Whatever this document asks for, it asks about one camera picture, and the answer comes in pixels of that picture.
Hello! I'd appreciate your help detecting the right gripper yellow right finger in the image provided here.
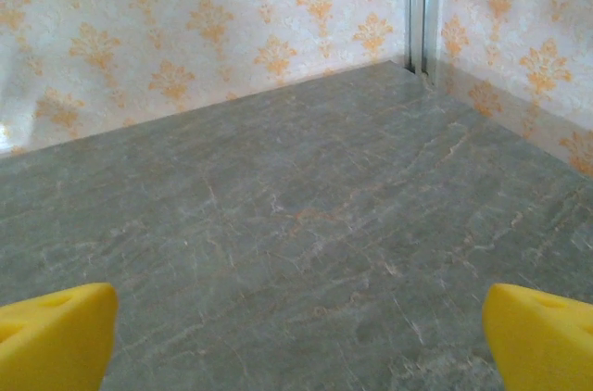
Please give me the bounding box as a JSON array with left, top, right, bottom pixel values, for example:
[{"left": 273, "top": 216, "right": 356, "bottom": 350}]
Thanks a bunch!
[{"left": 481, "top": 283, "right": 593, "bottom": 391}]

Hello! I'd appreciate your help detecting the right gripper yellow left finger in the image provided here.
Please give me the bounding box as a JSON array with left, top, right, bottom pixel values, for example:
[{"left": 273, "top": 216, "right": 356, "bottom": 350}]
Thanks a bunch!
[{"left": 0, "top": 283, "right": 120, "bottom": 391}]

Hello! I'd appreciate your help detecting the aluminium frame post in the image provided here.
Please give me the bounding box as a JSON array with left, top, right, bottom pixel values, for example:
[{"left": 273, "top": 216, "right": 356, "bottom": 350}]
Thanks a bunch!
[{"left": 402, "top": 0, "right": 441, "bottom": 86}]

